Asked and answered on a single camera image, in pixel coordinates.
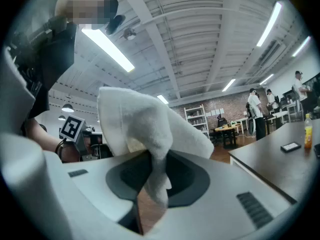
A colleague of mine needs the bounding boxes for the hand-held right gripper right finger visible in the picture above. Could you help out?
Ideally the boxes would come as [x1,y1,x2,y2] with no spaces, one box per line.
[139,150,298,240]

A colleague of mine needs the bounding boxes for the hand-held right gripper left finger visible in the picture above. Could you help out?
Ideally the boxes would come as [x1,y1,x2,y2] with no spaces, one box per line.
[0,132,152,240]

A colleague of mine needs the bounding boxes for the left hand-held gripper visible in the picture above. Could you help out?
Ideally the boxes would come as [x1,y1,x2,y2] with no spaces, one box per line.
[59,114,113,163]

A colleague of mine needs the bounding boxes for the white cloth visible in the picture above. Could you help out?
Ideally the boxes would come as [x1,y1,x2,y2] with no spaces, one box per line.
[96,86,215,207]

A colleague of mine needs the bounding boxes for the person's left forearm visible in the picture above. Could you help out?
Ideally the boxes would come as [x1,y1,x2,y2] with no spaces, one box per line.
[24,117,63,153]

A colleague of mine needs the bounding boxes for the round wooden table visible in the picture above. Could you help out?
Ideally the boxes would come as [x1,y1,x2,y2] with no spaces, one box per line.
[214,123,243,149]

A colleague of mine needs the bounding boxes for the black chest harness pack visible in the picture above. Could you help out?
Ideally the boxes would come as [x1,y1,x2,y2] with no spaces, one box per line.
[9,16,51,95]

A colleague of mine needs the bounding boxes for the person's black t-shirt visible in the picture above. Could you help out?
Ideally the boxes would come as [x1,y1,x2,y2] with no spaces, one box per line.
[9,15,78,121]

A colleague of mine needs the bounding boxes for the white shelf rack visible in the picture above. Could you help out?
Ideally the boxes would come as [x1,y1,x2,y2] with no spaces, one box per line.
[183,104,210,139]

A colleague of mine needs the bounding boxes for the black framed tablet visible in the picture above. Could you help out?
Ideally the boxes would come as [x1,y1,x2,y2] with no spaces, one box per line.
[280,141,302,154]

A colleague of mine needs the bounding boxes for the ceiling strip light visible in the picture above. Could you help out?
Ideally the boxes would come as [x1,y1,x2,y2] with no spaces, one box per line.
[259,73,275,86]
[291,35,312,58]
[156,94,170,105]
[81,26,136,73]
[221,78,237,93]
[256,1,283,47]

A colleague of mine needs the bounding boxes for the orange drink bottle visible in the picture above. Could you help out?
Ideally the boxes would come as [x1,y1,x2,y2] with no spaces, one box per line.
[303,113,314,150]

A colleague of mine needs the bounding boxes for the small ceiling fixture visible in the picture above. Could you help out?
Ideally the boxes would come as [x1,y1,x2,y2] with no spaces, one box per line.
[123,27,137,41]

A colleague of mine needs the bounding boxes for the ceiling air conditioner vent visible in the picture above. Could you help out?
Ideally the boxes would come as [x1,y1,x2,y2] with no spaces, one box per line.
[259,40,285,69]

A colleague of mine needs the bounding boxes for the dark table with white frame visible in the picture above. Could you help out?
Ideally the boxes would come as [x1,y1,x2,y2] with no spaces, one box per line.
[228,119,320,205]

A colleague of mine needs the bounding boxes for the black head-worn camera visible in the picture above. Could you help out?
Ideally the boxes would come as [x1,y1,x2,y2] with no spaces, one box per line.
[104,14,127,37]

